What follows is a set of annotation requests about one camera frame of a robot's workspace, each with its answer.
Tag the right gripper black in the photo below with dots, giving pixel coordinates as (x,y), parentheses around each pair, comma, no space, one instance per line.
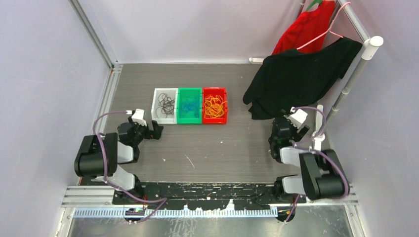
(296,136)

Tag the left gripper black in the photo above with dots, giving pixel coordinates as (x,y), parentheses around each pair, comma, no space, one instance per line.
(154,134)

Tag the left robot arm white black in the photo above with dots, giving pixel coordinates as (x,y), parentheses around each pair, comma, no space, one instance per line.
(100,156)

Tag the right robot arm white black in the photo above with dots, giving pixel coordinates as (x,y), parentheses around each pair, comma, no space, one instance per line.
(321,174)

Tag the white plastic bin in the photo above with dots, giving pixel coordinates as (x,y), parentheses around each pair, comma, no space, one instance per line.
(164,105)

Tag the green plastic bin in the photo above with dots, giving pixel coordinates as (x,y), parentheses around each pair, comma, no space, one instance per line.
(189,105)

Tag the black shirt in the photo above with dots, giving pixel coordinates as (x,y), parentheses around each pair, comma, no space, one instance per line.
(294,79)

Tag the red plastic bin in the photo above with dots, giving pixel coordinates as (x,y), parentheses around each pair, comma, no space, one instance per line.
(215,107)

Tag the red shirt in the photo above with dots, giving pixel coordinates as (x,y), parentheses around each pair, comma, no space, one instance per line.
(306,27)

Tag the pink clothes hanger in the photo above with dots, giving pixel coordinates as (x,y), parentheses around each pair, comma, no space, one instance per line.
(329,30)

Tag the white clothes rack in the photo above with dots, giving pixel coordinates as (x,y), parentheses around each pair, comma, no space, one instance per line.
(368,50)

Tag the green clothes hanger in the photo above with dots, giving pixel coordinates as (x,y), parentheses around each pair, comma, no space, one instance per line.
(314,2)

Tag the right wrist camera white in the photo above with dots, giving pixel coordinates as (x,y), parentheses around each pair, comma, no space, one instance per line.
(296,117)

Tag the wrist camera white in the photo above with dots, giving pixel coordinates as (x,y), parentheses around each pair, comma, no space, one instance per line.
(296,117)
(138,117)

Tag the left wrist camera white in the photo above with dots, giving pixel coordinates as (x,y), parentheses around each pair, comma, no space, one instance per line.
(138,117)

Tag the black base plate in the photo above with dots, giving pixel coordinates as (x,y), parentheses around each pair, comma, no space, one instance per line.
(217,196)

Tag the white cable duct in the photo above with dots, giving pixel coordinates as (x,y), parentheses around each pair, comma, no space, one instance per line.
(132,212)

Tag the aluminium frame post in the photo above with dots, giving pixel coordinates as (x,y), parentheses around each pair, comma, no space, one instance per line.
(77,7)

